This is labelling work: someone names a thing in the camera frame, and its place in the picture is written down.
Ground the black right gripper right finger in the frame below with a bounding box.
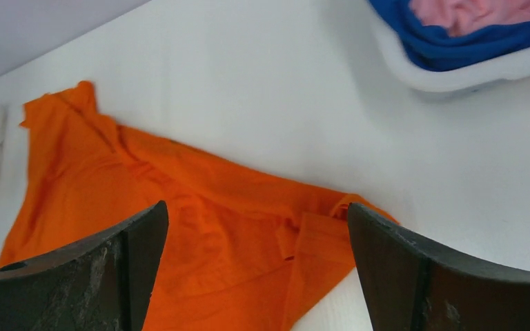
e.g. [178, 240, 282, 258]
[347, 203, 530, 330]

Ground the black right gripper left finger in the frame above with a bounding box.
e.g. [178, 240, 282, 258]
[0, 201, 168, 330]

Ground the orange t shirt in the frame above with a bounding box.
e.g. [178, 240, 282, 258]
[0, 81, 398, 331]

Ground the blue t shirt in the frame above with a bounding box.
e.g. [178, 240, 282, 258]
[370, 1, 530, 72]

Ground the white plastic laundry basket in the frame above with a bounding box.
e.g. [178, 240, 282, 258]
[369, 1, 530, 95]

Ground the light pink t shirt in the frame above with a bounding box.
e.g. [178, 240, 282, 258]
[409, 0, 530, 37]

